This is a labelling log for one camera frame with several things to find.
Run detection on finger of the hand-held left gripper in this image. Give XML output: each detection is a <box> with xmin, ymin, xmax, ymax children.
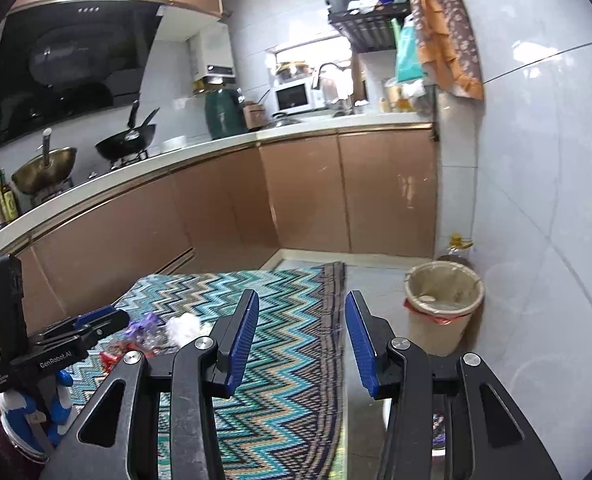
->
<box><xmin>36</xmin><ymin>309</ymin><xmax>131</xmax><ymax>341</ymax></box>
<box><xmin>76</xmin><ymin>327</ymin><xmax>122</xmax><ymax>353</ymax></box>

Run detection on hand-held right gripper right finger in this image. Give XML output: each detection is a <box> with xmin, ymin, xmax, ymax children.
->
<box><xmin>344</xmin><ymin>290</ymin><xmax>562</xmax><ymax>480</ymax></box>

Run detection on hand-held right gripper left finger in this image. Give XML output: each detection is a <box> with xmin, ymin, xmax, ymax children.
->
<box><xmin>38</xmin><ymin>289</ymin><xmax>260</xmax><ymax>480</ymax></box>

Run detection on purple plastic wrapper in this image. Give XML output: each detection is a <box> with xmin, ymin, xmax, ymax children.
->
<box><xmin>126</xmin><ymin>312</ymin><xmax>165</xmax><ymax>348</ymax></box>

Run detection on beige trash bin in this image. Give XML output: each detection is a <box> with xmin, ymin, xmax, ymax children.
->
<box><xmin>404</xmin><ymin>261</ymin><xmax>485</xmax><ymax>357</ymax></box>

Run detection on person's left forearm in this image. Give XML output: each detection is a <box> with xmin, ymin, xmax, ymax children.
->
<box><xmin>0</xmin><ymin>412</ymin><xmax>52</xmax><ymax>480</ymax></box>

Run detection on person's left hand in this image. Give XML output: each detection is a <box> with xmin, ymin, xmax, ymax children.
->
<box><xmin>0</xmin><ymin>367</ymin><xmax>79</xmax><ymax>463</ymax></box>

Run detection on red plastic wrapper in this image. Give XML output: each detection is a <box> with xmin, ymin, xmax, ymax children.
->
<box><xmin>98</xmin><ymin>342</ymin><xmax>147</xmax><ymax>372</ymax></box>

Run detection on zigzag knitted blanket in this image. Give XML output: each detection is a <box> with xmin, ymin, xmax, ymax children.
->
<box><xmin>68</xmin><ymin>261</ymin><xmax>349</xmax><ymax>480</ymax></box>

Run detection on white crumpled tissue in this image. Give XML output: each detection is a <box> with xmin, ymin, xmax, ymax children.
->
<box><xmin>165</xmin><ymin>312</ymin><xmax>214</xmax><ymax>346</ymax></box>

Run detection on large cooking oil jug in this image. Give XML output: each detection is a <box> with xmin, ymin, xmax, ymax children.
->
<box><xmin>446</xmin><ymin>232</ymin><xmax>478</xmax><ymax>264</ymax></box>

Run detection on brass pot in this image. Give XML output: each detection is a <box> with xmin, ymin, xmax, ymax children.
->
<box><xmin>11</xmin><ymin>146</ymin><xmax>78</xmax><ymax>195</ymax></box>

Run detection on copper kitchen base cabinets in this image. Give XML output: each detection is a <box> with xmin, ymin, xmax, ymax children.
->
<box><xmin>0</xmin><ymin>122</ymin><xmax>439</xmax><ymax>406</ymax></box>

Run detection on black wok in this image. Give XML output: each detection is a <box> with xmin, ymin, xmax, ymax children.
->
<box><xmin>94</xmin><ymin>100</ymin><xmax>158</xmax><ymax>162</ymax></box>

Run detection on glass pot lid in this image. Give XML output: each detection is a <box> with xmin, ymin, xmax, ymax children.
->
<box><xmin>268</xmin><ymin>112</ymin><xmax>303</xmax><ymax>129</ymax></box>

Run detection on dark green jar appliance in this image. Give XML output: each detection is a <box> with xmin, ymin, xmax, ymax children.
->
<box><xmin>205</xmin><ymin>87</ymin><xmax>249</xmax><ymax>140</ymax></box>

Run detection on black glass range hood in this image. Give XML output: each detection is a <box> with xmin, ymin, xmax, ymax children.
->
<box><xmin>0</xmin><ymin>0</ymin><xmax>164</xmax><ymax>148</ymax></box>

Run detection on white microwave oven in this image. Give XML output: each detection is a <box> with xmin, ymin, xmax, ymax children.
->
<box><xmin>274</xmin><ymin>80</ymin><xmax>324</xmax><ymax>115</ymax></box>

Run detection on golden pot with lid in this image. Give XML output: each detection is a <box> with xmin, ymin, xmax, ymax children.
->
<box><xmin>275</xmin><ymin>60</ymin><xmax>315</xmax><ymax>84</ymax></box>

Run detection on metal kitchen faucet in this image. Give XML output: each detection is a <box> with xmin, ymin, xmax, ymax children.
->
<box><xmin>310</xmin><ymin>62</ymin><xmax>354</xmax><ymax>111</ymax></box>

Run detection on white water heater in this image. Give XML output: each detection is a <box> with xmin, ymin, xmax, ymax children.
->
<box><xmin>188</xmin><ymin>25</ymin><xmax>237</xmax><ymax>93</ymax></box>

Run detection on teal plastic bag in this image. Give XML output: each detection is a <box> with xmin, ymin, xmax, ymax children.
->
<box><xmin>395</xmin><ymin>15</ymin><xmax>420</xmax><ymax>84</ymax></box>

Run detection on orange patterned cloth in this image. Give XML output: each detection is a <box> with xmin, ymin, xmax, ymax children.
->
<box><xmin>398</xmin><ymin>0</ymin><xmax>484</xmax><ymax>100</ymax></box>

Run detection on black storage rack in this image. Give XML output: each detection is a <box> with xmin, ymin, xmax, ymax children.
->
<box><xmin>313</xmin><ymin>0</ymin><xmax>412</xmax><ymax>53</ymax></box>

